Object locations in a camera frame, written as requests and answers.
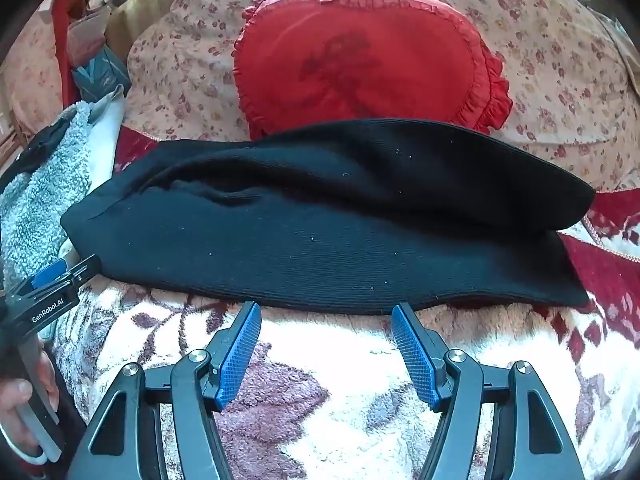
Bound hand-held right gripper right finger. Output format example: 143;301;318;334
391;301;586;480

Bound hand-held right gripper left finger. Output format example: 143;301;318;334
67;301;263;480

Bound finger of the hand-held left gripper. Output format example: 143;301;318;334
5;254;102;311
27;258;71;291

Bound black pants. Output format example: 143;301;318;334
60;118;597;316

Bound person's left hand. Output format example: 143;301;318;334
0;350;60;461

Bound grey fluffy cloth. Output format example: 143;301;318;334
0;102;96;286

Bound red and white floral blanket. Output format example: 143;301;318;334
50;125;640;480

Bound black folded cloth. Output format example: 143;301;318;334
7;120;71;178

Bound white cloth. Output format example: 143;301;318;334
82;85;126;201

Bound wooden chair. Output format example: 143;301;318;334
0;110;33;153

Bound teal plastic bag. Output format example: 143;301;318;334
72;45;132;103

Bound pink floral cushion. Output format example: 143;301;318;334
0;10;68;136

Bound red hanging cloth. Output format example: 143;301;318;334
49;0;81;111

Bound red trimmed cushion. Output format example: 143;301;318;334
582;189;640;266

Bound red heart-shaped frilled pillow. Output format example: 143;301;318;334
232;0;515;141

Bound beige floral quilt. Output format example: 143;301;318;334
125;0;640;193

